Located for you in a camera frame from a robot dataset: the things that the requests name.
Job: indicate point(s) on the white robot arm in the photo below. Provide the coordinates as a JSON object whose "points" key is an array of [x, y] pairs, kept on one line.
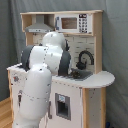
{"points": [[41, 63]]}

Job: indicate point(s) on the grey toy sink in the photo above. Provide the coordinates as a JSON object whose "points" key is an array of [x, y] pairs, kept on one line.
{"points": [[84, 75]]}

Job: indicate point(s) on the toy microwave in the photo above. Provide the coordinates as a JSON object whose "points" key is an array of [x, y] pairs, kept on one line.
{"points": [[74, 23]]}

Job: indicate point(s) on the grey toy range hood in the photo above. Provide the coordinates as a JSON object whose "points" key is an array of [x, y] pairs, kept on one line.
{"points": [[39, 26]]}

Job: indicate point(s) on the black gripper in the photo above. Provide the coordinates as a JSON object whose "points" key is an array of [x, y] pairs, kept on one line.
{"points": [[75, 74]]}

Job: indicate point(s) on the wooden toy kitchen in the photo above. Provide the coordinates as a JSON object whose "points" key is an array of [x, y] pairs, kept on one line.
{"points": [[87, 97]]}

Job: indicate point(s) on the grey fridge door handle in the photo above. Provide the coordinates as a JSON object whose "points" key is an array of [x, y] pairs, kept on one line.
{"points": [[49, 111]]}

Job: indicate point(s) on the grey toy ice dispenser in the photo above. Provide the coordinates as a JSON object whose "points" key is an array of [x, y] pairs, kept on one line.
{"points": [[63, 108]]}

